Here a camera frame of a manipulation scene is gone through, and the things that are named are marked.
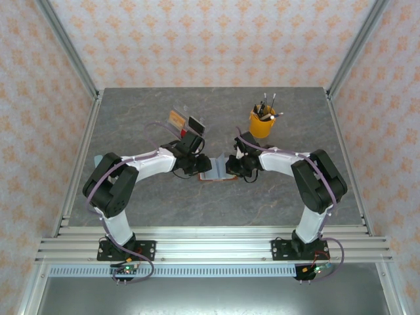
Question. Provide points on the brown leather card holder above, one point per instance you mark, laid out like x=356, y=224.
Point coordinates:
x=215, y=170

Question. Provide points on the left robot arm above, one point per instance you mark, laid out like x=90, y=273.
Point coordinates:
x=111, y=190

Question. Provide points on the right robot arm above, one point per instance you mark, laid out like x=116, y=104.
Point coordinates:
x=315, y=187

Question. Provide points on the red card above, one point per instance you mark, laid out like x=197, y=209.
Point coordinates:
x=183, y=132

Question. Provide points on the black card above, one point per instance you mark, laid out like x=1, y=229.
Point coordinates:
x=197, y=125

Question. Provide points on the gold orange card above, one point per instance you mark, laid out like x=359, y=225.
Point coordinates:
x=177, y=119

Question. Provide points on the clear acrylic card stand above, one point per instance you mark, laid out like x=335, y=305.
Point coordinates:
x=178, y=113

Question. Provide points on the yellow pen cup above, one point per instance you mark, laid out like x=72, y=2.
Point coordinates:
x=260, y=126

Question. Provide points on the white ball-tipped pen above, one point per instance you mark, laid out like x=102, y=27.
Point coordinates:
x=272, y=116

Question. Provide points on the silver-tipped black pen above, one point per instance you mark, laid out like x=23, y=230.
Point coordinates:
x=263, y=100
x=272, y=100

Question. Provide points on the small circuit board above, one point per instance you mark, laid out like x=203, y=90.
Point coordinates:
x=316, y=269
x=126, y=269

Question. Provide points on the grey metal tray panel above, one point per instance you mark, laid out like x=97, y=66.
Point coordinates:
x=210, y=297

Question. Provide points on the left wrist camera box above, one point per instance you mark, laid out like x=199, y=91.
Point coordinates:
x=192, y=142

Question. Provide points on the aluminium front rail beam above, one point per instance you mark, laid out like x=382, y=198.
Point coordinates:
x=213, y=244

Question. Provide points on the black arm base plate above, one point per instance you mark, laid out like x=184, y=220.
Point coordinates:
x=279, y=249
x=147, y=249

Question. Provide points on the aluminium side rail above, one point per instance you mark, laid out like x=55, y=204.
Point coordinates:
x=77, y=170
x=348, y=147

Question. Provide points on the aluminium upright post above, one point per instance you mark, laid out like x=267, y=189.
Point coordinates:
x=356, y=49
x=69, y=49

